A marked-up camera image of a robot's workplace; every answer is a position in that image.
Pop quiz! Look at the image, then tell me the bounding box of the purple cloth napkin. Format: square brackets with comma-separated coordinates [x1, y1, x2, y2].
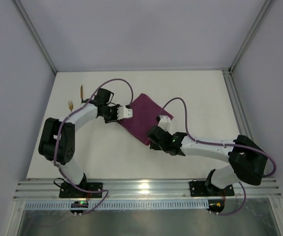
[118, 93, 173, 146]

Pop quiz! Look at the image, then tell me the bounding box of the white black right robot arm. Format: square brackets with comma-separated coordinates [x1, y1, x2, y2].
[147, 125, 267, 196]

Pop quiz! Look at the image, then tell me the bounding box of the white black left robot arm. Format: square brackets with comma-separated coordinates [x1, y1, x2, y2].
[38, 88, 132, 187]

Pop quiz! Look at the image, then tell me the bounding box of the right controller board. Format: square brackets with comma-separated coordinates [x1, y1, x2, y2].
[207, 201, 225, 216]

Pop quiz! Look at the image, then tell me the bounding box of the controller board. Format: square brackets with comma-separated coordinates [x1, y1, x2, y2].
[70, 200, 88, 216]
[207, 201, 225, 216]

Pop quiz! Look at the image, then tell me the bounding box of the left controller board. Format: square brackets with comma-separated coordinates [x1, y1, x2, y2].
[70, 200, 88, 216]

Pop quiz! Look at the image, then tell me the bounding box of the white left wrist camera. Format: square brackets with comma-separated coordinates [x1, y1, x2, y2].
[117, 106, 133, 120]

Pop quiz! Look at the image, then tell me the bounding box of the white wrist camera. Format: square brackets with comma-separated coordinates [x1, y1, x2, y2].
[117, 106, 133, 120]
[156, 115, 171, 132]

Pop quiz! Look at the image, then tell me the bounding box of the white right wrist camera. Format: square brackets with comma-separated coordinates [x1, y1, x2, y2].
[156, 115, 171, 132]

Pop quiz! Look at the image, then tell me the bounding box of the gold knife black handle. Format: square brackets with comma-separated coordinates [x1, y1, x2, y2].
[80, 85, 84, 103]

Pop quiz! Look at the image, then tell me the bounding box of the gold fork black handle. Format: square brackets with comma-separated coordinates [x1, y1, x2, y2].
[68, 100, 74, 112]

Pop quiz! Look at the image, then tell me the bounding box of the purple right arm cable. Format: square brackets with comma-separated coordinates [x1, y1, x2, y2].
[161, 97, 277, 217]

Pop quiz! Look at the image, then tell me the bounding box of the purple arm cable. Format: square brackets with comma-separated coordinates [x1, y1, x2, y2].
[161, 97, 277, 217]
[53, 78, 135, 217]

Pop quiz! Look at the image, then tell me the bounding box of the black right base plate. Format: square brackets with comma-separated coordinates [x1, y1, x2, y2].
[189, 180, 235, 197]

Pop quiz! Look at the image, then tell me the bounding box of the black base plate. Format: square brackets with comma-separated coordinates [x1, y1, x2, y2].
[59, 180, 104, 199]
[189, 180, 235, 197]

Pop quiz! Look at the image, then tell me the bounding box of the slotted grey cable duct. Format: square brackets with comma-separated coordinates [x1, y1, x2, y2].
[24, 199, 208, 210]

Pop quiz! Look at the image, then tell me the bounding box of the aluminium right side rail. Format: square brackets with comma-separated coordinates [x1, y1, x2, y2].
[222, 69, 266, 177]

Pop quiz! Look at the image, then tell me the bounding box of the aluminium rail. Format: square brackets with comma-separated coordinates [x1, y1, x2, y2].
[13, 178, 282, 201]
[222, 69, 266, 177]

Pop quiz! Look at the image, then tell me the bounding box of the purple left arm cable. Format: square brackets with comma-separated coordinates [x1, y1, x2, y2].
[53, 78, 135, 217]

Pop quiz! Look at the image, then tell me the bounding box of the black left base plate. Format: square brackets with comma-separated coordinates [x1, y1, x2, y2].
[59, 180, 104, 199]

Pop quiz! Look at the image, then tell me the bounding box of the right corner frame post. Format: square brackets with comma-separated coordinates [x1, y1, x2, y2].
[229, 0, 276, 73]

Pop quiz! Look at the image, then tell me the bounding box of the corner frame post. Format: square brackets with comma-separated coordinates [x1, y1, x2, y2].
[12, 0, 58, 75]
[229, 0, 276, 73]

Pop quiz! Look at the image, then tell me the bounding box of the aluminium front rail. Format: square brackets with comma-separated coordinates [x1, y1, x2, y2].
[13, 178, 282, 201]

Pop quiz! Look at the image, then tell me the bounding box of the left corner frame post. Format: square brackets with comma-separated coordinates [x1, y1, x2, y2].
[12, 0, 58, 75]

